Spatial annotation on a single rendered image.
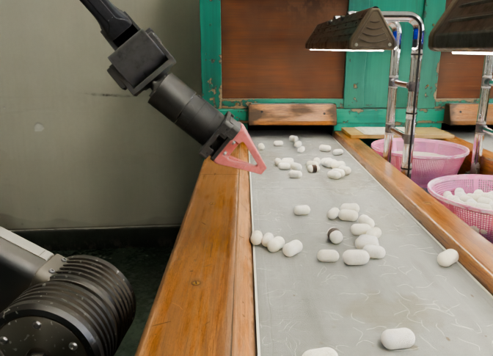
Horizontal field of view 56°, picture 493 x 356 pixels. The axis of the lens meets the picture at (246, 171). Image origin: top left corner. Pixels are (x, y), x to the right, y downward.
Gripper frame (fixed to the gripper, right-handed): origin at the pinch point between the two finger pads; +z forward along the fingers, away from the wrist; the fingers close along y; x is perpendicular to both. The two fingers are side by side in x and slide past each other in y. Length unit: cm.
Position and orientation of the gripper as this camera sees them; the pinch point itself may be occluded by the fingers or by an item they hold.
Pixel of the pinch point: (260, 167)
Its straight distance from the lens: 72.7
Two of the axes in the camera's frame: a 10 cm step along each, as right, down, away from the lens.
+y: 0.0, -2.6, 9.7
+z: 7.7, 6.1, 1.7
